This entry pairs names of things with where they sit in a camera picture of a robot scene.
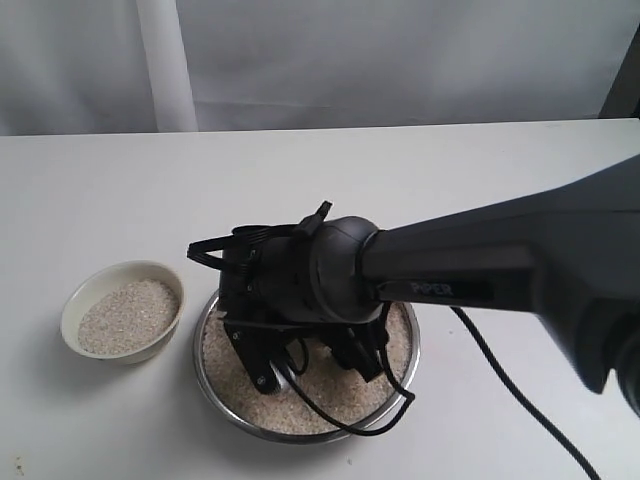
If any large steel rice tray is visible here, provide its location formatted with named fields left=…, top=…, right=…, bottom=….
left=192, top=294, right=406, bottom=445

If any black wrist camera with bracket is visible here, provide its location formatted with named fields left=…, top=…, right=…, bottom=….
left=224, top=323, right=282, bottom=395

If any black camera cable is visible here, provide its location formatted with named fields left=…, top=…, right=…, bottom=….
left=284, top=304, right=601, bottom=480

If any dark stand post at right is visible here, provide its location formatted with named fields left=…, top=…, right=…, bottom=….
left=598, top=1, right=639, bottom=119

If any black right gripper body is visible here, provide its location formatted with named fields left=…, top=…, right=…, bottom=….
left=219, top=227, right=320, bottom=325

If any small white ceramic bowl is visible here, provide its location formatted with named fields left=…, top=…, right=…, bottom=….
left=59, top=260, right=186, bottom=365

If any white backdrop curtain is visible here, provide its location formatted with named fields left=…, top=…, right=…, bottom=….
left=1, top=1, right=639, bottom=136

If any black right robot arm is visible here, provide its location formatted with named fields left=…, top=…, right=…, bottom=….
left=220, top=158, right=639, bottom=408

